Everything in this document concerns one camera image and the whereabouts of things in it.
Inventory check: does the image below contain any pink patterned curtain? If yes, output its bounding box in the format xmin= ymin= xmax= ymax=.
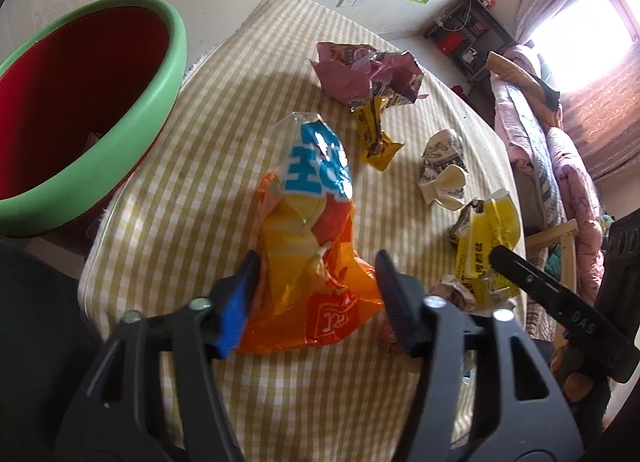
xmin=557 ymin=36 xmax=640 ymax=183

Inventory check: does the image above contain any tan pillow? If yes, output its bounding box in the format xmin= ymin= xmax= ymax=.
xmin=486 ymin=50 xmax=538 ymax=90

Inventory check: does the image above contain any rolled pink blanket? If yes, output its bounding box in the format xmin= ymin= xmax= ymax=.
xmin=492 ymin=44 xmax=543 ymax=72

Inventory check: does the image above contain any large yellow wrapper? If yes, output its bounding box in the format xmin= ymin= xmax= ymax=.
xmin=447 ymin=190 xmax=522 ymax=315

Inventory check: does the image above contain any small gold yellow wrapper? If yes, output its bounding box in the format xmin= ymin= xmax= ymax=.
xmin=350 ymin=96 xmax=405 ymax=171

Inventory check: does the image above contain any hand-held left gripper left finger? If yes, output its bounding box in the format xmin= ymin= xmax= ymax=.
xmin=55 ymin=251 xmax=261 ymax=462

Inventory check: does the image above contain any white paper wrapper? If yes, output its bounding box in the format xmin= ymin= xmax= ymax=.
xmin=418 ymin=128 xmax=472 ymax=211

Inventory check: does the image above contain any black cloth item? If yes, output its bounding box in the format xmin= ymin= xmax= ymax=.
xmin=530 ymin=69 xmax=563 ymax=112

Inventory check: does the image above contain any checked yellow tablecloth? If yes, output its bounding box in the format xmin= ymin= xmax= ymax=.
xmin=77 ymin=0 xmax=526 ymax=462

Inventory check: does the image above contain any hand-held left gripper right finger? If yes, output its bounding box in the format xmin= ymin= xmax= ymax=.
xmin=375 ymin=249 xmax=586 ymax=462

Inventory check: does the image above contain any pink duvet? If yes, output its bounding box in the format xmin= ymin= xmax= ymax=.
xmin=545 ymin=127 xmax=608 ymax=293

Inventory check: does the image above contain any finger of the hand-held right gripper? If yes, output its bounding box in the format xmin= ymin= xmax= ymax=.
xmin=489 ymin=245 xmax=601 ymax=337

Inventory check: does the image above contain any green rimmed red trash bin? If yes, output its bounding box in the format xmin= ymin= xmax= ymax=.
xmin=0 ymin=0 xmax=188 ymax=237

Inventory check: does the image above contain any crumpled pink snack wrapper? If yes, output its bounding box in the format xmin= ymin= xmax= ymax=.
xmin=307 ymin=40 xmax=430 ymax=107

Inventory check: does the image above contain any wooden chair frame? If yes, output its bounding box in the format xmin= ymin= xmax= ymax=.
xmin=522 ymin=219 xmax=581 ymax=343

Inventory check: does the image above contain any orange and blue snack bag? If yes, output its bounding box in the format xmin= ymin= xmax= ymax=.
xmin=235 ymin=112 xmax=386 ymax=355

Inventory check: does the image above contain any bright window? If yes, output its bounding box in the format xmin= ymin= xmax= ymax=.
xmin=525 ymin=0 xmax=631 ymax=92

